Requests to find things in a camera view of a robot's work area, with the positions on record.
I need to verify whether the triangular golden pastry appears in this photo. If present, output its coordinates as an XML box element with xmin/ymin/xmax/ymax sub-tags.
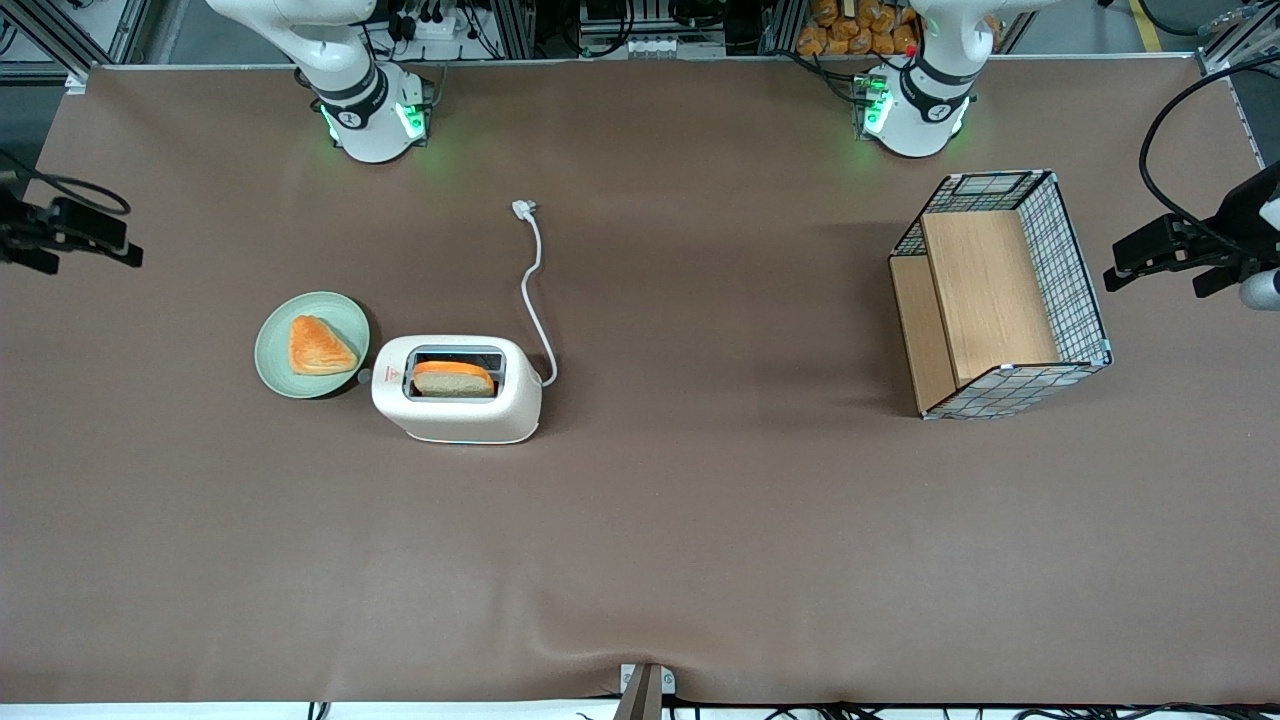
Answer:
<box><xmin>288</xmin><ymin>314</ymin><xmax>360</xmax><ymax>377</ymax></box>

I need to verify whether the white two-slot toaster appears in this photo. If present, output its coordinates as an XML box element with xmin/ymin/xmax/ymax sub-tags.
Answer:
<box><xmin>357</xmin><ymin>334</ymin><xmax>544</xmax><ymax>446</ymax></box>

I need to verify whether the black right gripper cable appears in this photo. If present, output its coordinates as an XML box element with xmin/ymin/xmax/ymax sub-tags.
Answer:
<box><xmin>0</xmin><ymin>148</ymin><xmax>133</xmax><ymax>217</ymax></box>

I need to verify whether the pale green round plate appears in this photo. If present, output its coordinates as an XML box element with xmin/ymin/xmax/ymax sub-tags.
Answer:
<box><xmin>254</xmin><ymin>291</ymin><xmax>372</xmax><ymax>401</ymax></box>

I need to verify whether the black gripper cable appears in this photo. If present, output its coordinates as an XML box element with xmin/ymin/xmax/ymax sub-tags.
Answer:
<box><xmin>1138</xmin><ymin>54</ymin><xmax>1280</xmax><ymax>253</ymax></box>
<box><xmin>0</xmin><ymin>148</ymin><xmax>133</xmax><ymax>217</ymax></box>

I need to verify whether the toast slice with orange crust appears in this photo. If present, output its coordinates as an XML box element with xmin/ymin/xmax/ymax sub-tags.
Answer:
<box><xmin>412</xmin><ymin>360</ymin><xmax>497</xmax><ymax>399</ymax></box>

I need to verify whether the black wire mesh basket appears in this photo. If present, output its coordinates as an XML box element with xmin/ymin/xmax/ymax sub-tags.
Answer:
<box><xmin>888</xmin><ymin>169</ymin><xmax>1114</xmax><ymax>421</ymax></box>

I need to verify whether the aluminium frame profile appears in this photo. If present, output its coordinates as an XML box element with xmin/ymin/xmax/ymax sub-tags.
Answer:
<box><xmin>0</xmin><ymin>0</ymin><xmax>153</xmax><ymax>97</ymax></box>
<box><xmin>1194</xmin><ymin>0</ymin><xmax>1280</xmax><ymax>79</ymax></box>

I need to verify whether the metal table edge bracket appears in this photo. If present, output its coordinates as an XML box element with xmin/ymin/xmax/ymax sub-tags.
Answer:
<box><xmin>613</xmin><ymin>662</ymin><xmax>678</xmax><ymax>720</ymax></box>

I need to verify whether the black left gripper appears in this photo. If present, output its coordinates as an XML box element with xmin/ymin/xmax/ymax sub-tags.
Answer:
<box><xmin>1103</xmin><ymin>160</ymin><xmax>1280</xmax><ymax>300</ymax></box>

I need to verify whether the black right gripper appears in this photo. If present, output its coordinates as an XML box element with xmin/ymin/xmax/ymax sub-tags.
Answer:
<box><xmin>0</xmin><ymin>188</ymin><xmax>144</xmax><ymax>277</ymax></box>

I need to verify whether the pile of bread rolls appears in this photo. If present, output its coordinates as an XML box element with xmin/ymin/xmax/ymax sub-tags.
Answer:
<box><xmin>796</xmin><ymin>0</ymin><xmax>922</xmax><ymax>57</ymax></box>

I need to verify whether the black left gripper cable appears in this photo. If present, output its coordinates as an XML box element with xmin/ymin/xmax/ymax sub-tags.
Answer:
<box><xmin>1138</xmin><ymin>54</ymin><xmax>1280</xmax><ymax>253</ymax></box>

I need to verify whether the light wooden step shelf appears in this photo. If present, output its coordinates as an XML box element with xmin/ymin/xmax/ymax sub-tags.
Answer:
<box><xmin>889</xmin><ymin>209</ymin><xmax>1062</xmax><ymax>416</ymax></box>

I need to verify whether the white toaster power cable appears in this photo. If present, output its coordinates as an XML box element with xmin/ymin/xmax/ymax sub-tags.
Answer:
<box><xmin>511</xmin><ymin>199</ymin><xmax>560</xmax><ymax>390</ymax></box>

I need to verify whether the electronics rack with cables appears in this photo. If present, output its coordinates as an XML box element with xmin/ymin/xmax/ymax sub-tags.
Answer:
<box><xmin>577</xmin><ymin>0</ymin><xmax>729</xmax><ymax>59</ymax></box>

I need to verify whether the white power strip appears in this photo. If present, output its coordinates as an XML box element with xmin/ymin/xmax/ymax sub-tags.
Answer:
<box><xmin>393</xmin><ymin>6</ymin><xmax>473</xmax><ymax>43</ymax></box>

